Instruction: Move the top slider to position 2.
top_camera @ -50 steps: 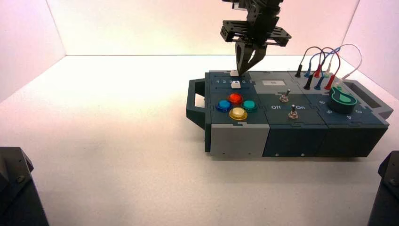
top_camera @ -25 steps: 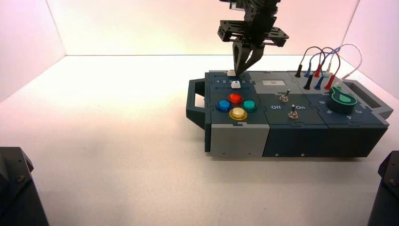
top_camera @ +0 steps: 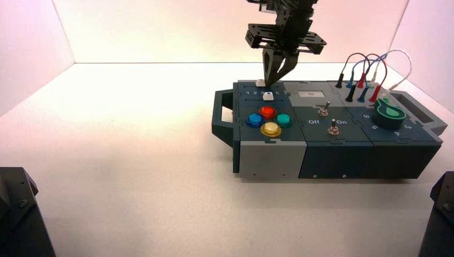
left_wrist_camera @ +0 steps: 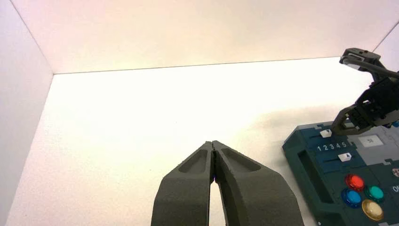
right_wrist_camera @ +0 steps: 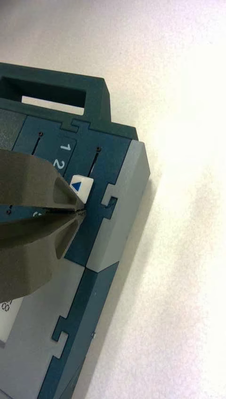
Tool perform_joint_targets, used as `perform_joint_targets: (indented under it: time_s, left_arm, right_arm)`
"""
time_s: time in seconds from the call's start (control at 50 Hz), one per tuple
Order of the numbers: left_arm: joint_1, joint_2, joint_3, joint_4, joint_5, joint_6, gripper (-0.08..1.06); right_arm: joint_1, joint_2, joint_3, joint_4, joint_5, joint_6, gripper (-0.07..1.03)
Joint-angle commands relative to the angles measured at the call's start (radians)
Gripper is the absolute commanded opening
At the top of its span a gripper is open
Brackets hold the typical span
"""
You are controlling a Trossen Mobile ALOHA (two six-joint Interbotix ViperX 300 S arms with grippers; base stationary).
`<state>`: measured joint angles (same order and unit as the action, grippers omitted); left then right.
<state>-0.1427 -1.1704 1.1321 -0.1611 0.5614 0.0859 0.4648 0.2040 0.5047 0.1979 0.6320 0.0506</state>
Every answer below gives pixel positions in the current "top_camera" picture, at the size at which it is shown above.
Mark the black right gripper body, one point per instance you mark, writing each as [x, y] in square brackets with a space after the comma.
[291, 32]

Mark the orange push button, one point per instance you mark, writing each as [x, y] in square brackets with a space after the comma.
[267, 112]

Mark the metal toggle switch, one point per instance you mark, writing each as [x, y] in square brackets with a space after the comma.
[322, 110]
[333, 129]

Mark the yellow push button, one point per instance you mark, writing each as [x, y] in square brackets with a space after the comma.
[271, 129]

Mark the white slider knob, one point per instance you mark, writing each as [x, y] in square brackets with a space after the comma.
[267, 96]
[260, 83]

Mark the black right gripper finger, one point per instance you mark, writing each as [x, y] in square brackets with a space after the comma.
[288, 64]
[268, 67]

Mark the dark teal control box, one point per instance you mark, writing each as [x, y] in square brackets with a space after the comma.
[337, 156]

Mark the blue push button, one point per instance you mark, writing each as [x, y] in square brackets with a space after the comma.
[254, 120]

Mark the green rotary knob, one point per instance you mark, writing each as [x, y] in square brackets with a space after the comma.
[388, 116]

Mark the green push button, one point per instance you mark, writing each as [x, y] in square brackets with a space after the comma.
[283, 120]

